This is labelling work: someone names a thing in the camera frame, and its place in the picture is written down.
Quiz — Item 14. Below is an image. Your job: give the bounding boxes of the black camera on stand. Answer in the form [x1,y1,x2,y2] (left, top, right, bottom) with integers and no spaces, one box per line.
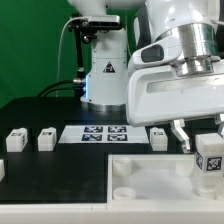
[69,15,121,30]

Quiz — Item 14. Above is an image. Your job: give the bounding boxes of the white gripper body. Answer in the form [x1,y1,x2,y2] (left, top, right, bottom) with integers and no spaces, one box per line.
[126,36,224,126]

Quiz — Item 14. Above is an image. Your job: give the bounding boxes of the black camera stand pole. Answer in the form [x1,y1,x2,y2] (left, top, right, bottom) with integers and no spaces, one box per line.
[74,29,85,97]

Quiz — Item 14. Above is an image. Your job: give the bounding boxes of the white camera cable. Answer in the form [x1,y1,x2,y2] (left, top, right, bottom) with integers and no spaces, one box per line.
[55,17,81,98]

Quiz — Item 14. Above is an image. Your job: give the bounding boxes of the white square tabletop tray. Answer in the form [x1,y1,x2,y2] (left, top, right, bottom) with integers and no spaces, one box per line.
[108,155,224,207]

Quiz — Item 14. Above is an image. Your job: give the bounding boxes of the white L-shaped obstacle fence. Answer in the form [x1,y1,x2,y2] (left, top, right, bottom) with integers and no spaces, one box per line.
[0,159,224,224]

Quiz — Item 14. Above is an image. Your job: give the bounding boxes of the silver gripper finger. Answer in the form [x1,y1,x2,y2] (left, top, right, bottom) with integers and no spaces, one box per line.
[215,113,224,137]
[171,119,191,154]

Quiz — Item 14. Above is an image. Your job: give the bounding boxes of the white sheet with markers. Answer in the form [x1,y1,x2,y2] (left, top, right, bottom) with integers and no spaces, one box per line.
[59,125,149,144]

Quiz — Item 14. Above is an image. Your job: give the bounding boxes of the black cables at base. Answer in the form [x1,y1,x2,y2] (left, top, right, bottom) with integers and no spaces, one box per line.
[36,78,87,98]

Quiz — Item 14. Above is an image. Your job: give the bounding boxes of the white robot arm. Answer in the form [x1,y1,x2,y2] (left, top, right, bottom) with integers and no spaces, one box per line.
[68,0,224,152]

